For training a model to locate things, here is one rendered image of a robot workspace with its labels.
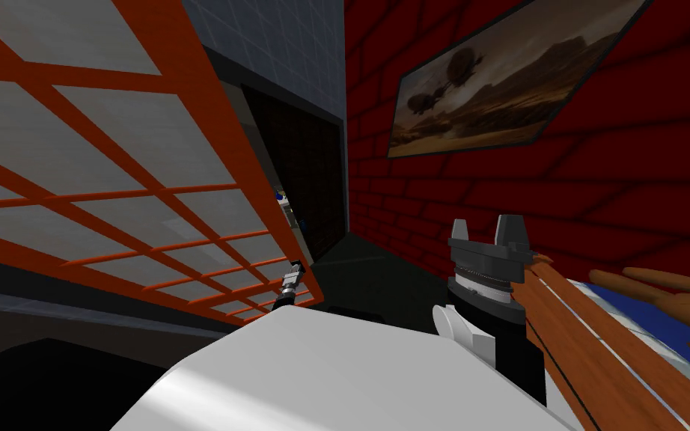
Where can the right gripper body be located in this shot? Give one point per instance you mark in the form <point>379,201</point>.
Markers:
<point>485,258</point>

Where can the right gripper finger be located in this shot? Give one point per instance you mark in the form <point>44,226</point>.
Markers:
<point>460,230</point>
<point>509,230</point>

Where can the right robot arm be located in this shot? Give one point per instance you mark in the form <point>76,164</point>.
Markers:
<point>503,326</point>

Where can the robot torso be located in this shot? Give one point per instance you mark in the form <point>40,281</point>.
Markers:
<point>321,374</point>

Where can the orange lattice door leaf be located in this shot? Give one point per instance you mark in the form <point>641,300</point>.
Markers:
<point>117,155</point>

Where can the brown landscape wall picture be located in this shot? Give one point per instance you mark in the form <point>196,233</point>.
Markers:
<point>500,84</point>

